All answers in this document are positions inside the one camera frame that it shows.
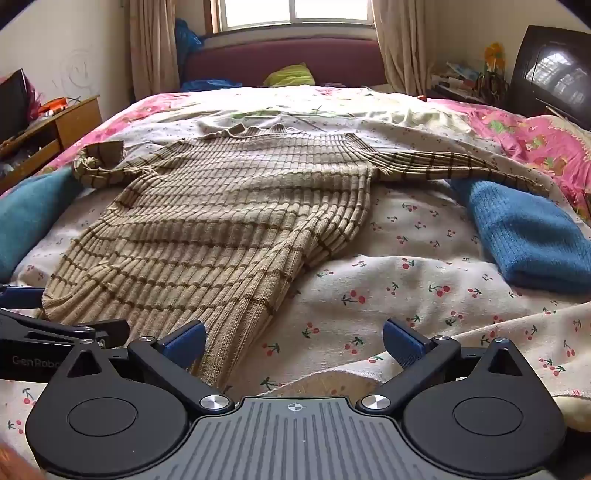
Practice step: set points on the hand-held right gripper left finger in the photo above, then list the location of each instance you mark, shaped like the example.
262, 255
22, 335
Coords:
184, 344

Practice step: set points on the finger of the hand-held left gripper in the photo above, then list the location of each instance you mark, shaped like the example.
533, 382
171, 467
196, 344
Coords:
60, 328
18, 297

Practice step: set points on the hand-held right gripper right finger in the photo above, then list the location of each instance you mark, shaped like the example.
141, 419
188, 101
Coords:
404, 344

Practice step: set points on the beige striped ribbed sweater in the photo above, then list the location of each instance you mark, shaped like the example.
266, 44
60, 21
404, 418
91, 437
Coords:
221, 221

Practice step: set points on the cherry print bed sheet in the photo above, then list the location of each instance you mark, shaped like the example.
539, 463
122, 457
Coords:
415, 286

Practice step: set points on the teal fuzzy sweater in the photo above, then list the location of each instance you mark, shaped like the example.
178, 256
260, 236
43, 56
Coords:
27, 221

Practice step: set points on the blue knit sweater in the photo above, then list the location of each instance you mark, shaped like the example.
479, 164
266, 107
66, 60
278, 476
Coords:
521, 235

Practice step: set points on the wooden cabinet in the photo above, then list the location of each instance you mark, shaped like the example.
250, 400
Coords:
78, 120

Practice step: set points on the black television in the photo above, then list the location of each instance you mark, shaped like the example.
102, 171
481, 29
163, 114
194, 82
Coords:
14, 104

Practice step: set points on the orange toy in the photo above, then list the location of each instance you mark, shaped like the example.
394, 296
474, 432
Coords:
53, 106

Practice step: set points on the pink cloth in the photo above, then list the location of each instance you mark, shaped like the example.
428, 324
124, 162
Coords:
33, 94

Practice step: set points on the pink floral quilt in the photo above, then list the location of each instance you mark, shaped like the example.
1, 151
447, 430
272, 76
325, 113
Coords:
531, 138

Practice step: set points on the blue cloth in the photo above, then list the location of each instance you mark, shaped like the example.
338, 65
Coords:
207, 85

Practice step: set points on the pile of books and papers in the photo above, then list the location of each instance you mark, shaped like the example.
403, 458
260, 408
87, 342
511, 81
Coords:
461, 81

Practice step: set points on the beige curtain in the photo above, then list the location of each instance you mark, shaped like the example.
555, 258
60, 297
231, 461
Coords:
152, 46
401, 41

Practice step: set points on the green pillow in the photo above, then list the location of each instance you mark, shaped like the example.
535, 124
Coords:
291, 76

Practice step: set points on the maroon padded headboard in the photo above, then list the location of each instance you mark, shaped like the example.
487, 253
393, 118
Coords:
332, 60

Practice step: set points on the yellow flower toy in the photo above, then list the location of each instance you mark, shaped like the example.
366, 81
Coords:
494, 55

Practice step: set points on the blue plastic bag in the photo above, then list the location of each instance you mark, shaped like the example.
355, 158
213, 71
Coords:
187, 41

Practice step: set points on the dark glossy panel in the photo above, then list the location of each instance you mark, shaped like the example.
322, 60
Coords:
554, 69

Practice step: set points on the window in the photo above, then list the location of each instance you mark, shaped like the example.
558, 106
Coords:
291, 11

